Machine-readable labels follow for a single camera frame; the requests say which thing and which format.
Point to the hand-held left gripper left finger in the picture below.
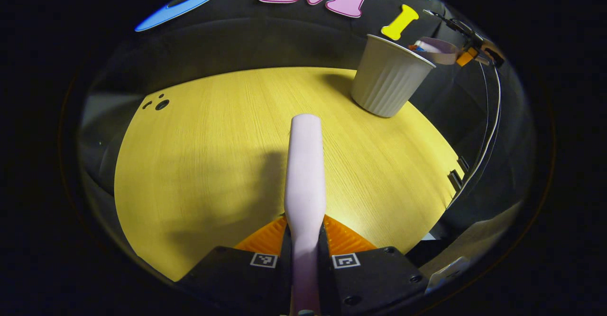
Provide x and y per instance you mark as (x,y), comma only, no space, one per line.
(237,278)

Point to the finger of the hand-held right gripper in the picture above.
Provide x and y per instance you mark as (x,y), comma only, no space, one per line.
(467,58)

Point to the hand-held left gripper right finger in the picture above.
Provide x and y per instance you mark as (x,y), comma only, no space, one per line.
(374,278)

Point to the pink dustpan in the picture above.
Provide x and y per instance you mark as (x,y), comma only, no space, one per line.
(443,55)

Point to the orange trash scrap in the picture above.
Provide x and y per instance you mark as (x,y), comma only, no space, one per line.
(416,48)

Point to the white ribbed garbage bin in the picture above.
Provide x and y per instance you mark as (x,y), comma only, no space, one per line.
(389,78)

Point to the white plastic object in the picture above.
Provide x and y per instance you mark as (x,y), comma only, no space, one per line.
(448,273)

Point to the black backdrop cloth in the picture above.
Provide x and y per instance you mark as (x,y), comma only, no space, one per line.
(284,41)

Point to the black desk bracket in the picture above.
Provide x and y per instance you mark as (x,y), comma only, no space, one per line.
(464,164)
(455,179)

